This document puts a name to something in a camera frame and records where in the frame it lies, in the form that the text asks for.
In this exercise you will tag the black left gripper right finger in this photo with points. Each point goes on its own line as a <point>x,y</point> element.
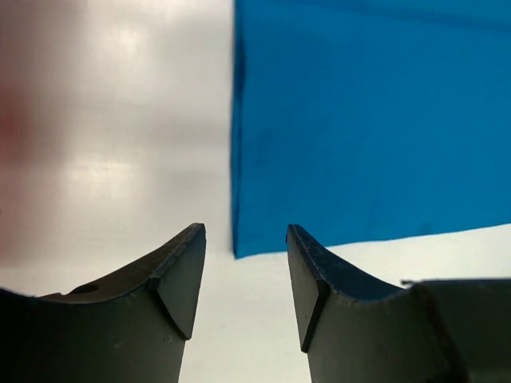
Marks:
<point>354,327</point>

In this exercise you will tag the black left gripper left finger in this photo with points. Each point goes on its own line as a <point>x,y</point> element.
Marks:
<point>128,326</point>

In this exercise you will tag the blue t shirt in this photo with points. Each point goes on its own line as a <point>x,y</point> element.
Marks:
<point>369,120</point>

